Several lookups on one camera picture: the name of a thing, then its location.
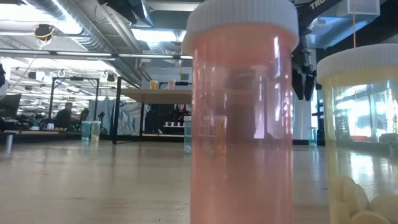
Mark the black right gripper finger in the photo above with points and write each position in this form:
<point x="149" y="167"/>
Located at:
<point x="310" y="87"/>
<point x="298" y="84"/>

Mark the yellow medicine bottle white cap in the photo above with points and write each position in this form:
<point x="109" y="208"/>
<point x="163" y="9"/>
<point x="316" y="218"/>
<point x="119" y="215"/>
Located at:
<point x="95" y="133"/>
<point x="357" y="62"/>

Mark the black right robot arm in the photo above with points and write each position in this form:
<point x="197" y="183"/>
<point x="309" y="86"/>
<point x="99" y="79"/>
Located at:
<point x="314" y="11"/>

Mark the wooden shelf black legs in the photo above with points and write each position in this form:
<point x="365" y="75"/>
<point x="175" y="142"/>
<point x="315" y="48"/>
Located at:
<point x="155" y="96"/>

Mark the white ceiling box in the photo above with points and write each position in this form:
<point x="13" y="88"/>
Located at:
<point x="360" y="7"/>

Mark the distant small bottle rack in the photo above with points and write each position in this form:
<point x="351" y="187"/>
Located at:
<point x="173" y="126"/>

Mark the bright ceiling light panel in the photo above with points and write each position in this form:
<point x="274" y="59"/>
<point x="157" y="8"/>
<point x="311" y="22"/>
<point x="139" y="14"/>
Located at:
<point x="155" y="35"/>

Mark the grey fabric cover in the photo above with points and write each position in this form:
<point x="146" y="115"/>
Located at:
<point x="127" y="118"/>

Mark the long silver pendant light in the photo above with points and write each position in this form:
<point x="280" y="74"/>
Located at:
<point x="46" y="53"/>

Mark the black ceiling-mounted device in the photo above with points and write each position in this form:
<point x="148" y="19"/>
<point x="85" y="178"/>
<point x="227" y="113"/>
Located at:
<point x="44" y="31"/>

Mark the black monitor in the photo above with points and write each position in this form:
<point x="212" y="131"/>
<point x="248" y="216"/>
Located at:
<point x="9" y="105"/>

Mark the silver base standoff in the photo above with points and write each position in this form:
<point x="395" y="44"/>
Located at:
<point x="9" y="143"/>

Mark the black background bar frame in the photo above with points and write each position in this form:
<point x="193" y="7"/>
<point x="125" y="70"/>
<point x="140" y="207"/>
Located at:
<point x="182" y="83"/>

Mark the large silver ventilation duct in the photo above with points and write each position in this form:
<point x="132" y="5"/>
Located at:
<point x="90" y="43"/>

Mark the black background frame rig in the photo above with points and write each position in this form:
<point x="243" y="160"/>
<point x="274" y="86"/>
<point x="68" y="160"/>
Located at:
<point x="74" y="78"/>

